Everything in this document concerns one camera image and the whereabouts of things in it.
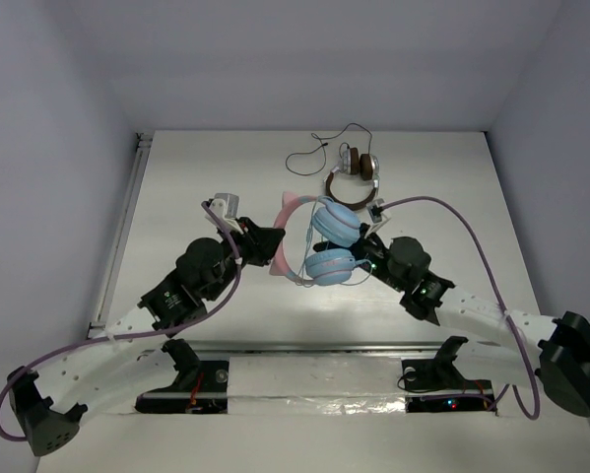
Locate aluminium rail left edge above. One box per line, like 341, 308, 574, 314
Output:
87, 131, 155, 338

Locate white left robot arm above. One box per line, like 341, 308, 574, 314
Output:
0, 212, 286, 457

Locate thin black headphone cable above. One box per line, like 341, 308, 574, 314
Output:
285, 122, 374, 176

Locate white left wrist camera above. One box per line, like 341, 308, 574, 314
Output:
205, 193, 242, 234

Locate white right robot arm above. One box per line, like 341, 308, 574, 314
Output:
350, 235, 590, 418

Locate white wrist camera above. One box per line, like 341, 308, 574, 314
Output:
205, 193, 242, 234
364, 198, 390, 237

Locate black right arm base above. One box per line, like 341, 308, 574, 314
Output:
397, 336, 497, 414

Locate light blue wired earphones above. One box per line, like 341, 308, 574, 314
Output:
299, 197, 370, 287

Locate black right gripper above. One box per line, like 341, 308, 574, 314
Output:
314, 222, 408, 293

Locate brown silver headphones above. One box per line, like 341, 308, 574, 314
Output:
323, 142, 380, 212

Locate aluminium rail edge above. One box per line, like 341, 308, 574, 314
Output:
87, 131, 155, 338
141, 339, 448, 355

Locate aluminium rail front edge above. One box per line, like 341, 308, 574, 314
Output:
141, 339, 448, 355

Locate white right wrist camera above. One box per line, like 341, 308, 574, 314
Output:
364, 198, 390, 237

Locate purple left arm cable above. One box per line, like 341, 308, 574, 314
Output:
0, 199, 244, 440

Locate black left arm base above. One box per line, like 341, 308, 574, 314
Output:
135, 339, 229, 415

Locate clear tape strip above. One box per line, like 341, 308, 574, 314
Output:
227, 356, 406, 416

